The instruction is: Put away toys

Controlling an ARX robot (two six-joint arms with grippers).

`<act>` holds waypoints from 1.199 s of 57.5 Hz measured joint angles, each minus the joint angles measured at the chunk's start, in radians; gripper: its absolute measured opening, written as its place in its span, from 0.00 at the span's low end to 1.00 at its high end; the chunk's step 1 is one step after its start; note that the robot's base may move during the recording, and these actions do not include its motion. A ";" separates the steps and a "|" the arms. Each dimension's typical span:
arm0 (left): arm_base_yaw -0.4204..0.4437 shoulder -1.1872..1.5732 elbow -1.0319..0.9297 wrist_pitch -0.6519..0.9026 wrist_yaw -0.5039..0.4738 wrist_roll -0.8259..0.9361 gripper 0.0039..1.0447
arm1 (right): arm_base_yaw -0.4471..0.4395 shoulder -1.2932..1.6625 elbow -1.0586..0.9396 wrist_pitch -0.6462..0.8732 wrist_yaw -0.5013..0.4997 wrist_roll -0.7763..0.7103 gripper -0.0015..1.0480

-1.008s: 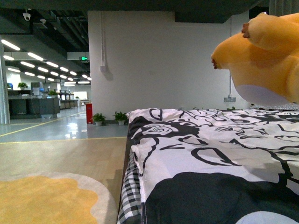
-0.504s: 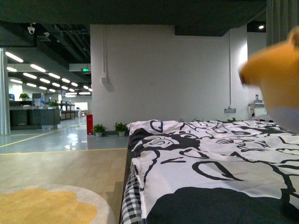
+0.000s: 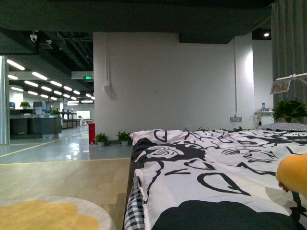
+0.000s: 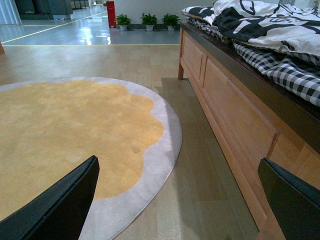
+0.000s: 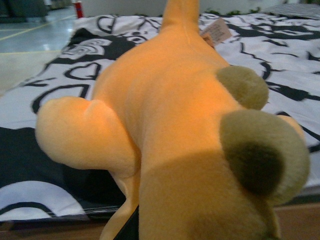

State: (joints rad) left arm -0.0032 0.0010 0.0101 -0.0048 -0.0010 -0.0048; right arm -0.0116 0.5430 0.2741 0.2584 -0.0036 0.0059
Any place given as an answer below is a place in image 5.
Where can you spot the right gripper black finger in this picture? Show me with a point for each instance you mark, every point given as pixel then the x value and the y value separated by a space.
pixel 130 230

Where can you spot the orange plush toy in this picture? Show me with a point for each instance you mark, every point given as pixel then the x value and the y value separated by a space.
pixel 185 138

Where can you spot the black and white duvet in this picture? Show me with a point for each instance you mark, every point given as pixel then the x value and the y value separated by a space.
pixel 284 50

